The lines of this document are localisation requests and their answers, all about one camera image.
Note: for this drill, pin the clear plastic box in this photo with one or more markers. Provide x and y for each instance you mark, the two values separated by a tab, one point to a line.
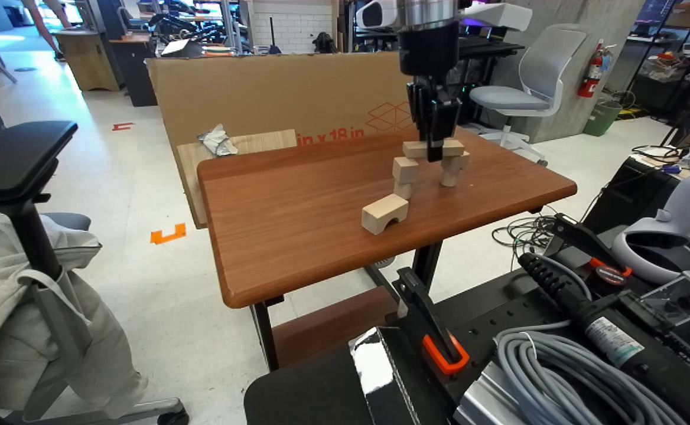
680	298

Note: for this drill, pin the white grey office chair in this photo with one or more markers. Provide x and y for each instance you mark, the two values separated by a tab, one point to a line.
536	80

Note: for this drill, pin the green bin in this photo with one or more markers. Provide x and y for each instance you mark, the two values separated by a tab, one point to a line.
602	118

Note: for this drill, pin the silver aluminium extrusion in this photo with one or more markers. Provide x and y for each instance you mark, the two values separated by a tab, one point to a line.
484	402

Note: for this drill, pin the white VR controller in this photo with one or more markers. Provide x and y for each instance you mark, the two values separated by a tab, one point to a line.
668	229

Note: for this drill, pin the black handheld tool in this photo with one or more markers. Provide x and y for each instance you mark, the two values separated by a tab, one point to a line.
566	296

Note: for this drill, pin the light grey hoodie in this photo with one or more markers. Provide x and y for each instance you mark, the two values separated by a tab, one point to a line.
45	315

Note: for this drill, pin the notched wooden pillar block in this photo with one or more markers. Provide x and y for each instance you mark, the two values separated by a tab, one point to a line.
404	175
455	168

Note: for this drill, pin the large cardboard box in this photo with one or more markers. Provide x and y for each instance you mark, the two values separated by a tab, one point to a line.
282	96

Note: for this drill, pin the wooden cabinet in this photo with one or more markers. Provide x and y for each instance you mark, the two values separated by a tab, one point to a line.
87	61

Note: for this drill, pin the red fire extinguisher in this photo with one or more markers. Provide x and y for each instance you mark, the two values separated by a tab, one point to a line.
592	72

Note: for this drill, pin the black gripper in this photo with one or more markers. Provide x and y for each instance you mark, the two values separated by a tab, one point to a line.
430	55

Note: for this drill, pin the grey office chair black armrest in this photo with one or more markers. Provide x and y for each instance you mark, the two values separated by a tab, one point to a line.
16	158

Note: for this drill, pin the black equipment case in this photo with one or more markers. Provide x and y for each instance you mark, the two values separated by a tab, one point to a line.
629	193

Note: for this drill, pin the crumpled clear plastic wrap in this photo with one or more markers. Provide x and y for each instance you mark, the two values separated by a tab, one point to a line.
218	140

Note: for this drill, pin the long rectangular wooden block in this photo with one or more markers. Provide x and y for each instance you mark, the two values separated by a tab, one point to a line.
411	151

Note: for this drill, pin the black background desk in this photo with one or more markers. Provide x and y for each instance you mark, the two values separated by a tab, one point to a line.
135	72

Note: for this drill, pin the wooden arch block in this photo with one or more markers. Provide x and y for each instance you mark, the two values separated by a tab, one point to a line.
383	212

